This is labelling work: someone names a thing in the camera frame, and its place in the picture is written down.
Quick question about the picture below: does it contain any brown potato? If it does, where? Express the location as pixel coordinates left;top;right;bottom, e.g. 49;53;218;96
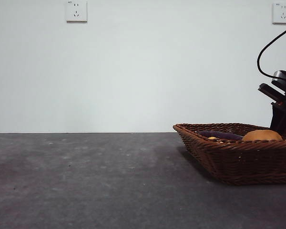
242;129;284;142

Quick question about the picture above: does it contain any brown wicker basket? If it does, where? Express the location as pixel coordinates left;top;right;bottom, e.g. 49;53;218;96
173;123;286;186

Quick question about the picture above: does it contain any purple eggplant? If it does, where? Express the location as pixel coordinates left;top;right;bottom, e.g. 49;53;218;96
197;130;244;141

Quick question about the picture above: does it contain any yellow corn cob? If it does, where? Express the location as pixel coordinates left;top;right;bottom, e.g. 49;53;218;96
207;136;231;144

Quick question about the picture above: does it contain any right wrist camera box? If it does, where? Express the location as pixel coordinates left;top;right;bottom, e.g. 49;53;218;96
257;83;286;101

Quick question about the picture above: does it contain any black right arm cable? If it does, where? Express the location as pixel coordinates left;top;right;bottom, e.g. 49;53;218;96
256;23;286;78

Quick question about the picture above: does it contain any white wall socket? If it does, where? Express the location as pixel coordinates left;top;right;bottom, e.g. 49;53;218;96
66;0;88;23
272;2;286;25

